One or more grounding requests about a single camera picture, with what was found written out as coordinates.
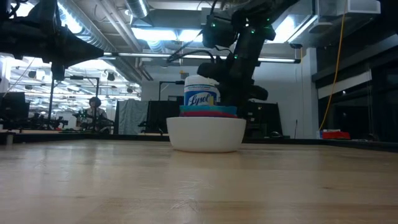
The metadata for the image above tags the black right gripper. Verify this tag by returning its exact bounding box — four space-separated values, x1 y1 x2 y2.
197 58 269 108

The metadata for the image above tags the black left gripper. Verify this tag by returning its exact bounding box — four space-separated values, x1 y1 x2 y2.
18 0 105 82

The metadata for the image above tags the red plastic bowl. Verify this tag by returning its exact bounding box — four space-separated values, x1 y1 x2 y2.
179 111 238 119

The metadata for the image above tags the Lysol wipes canister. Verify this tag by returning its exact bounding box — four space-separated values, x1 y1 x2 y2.
183 75 221 106

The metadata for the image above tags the long ceiling light bar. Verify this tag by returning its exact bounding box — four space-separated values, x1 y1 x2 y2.
102 52 302 65

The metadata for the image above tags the person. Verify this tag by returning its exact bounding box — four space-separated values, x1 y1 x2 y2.
76 96 108 132

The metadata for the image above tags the white bowl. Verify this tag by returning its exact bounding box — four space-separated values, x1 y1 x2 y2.
166 116 247 154

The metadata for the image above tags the grey curtain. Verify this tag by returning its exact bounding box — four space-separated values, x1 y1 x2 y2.
114 99 149 135

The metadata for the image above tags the black monitor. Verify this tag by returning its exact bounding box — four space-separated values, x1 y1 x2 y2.
0 91 30 130

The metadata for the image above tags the red box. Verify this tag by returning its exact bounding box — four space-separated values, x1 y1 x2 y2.
322 130 351 140

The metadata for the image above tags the black metal frame stand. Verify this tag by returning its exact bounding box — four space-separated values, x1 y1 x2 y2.
47 75 100 123

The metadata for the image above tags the black partition wall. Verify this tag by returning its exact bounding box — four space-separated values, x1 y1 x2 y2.
147 96 283 138

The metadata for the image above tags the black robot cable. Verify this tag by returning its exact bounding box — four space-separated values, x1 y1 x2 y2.
167 49 217 64

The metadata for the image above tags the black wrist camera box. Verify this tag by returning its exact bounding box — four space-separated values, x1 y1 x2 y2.
201 14 238 49

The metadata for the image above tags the black camera stand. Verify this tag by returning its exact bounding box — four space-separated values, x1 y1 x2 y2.
158 80 186 102

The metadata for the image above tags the yellow hanging cable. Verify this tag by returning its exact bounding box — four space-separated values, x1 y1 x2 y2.
319 0 348 132

